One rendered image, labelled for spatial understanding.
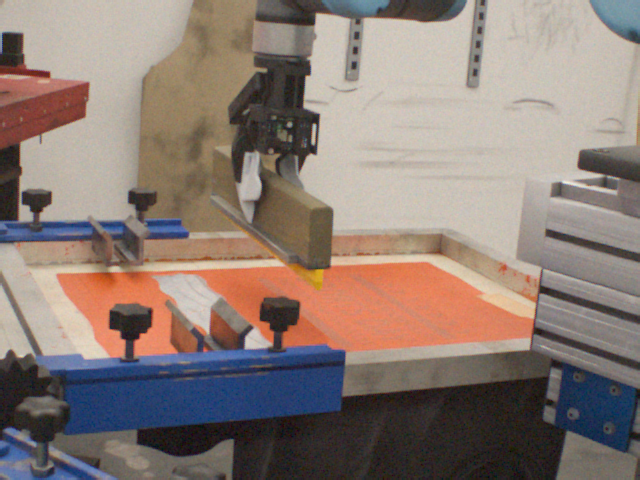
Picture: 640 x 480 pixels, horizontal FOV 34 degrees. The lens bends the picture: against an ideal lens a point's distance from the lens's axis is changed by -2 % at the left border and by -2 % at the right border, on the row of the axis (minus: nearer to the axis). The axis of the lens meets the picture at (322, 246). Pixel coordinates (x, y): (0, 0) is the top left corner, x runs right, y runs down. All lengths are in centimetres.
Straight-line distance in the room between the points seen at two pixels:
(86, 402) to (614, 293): 53
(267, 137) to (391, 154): 248
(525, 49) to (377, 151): 69
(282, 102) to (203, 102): 212
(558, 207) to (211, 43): 240
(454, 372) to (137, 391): 37
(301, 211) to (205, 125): 220
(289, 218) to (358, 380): 22
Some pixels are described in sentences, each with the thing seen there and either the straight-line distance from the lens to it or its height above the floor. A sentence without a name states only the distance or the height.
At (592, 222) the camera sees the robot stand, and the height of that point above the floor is 118.
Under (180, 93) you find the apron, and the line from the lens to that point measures 337.
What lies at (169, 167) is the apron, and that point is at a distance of 339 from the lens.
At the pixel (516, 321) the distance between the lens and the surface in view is 151.
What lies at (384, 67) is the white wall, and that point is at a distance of 370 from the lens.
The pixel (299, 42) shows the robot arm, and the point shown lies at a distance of 131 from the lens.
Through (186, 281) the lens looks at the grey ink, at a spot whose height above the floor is 96.
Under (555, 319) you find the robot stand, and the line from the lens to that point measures 112.
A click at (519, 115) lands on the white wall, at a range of 402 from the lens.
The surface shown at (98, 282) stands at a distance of 152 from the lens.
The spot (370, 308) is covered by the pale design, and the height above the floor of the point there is 95.
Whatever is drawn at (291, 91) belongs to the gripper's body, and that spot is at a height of 125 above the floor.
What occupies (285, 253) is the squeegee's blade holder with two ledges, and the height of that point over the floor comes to 107.
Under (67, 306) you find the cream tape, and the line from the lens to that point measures 142.
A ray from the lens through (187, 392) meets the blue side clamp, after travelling 109.
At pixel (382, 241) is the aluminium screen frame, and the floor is 98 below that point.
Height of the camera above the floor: 139
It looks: 14 degrees down
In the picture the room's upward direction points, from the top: 5 degrees clockwise
